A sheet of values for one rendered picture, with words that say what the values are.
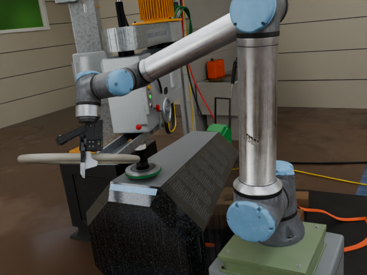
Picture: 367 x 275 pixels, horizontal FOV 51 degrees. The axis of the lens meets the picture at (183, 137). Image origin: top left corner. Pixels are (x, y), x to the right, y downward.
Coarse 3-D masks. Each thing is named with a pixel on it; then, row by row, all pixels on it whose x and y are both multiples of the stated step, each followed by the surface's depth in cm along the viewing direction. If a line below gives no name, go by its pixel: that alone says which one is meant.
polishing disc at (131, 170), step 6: (150, 162) 236; (156, 162) 234; (126, 168) 230; (132, 168) 229; (150, 168) 226; (156, 168) 225; (132, 174) 220; (138, 174) 218; (144, 174) 218; (150, 174) 220
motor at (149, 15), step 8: (144, 0) 254; (152, 0) 250; (160, 0) 253; (168, 0) 254; (144, 8) 255; (152, 8) 254; (160, 8) 254; (168, 8) 256; (144, 16) 258; (152, 16) 254; (160, 16) 254; (168, 16) 256; (136, 24) 256; (144, 24) 255
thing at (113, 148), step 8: (120, 136) 211; (128, 136) 221; (144, 136) 215; (112, 144) 200; (120, 144) 210; (128, 144) 194; (136, 144) 203; (104, 152) 191; (112, 152) 198; (120, 152) 183; (128, 152) 192
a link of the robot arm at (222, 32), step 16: (224, 16) 118; (208, 32) 120; (224, 32) 118; (176, 48) 128; (192, 48) 125; (208, 48) 123; (144, 64) 136; (160, 64) 133; (176, 64) 131; (144, 80) 139
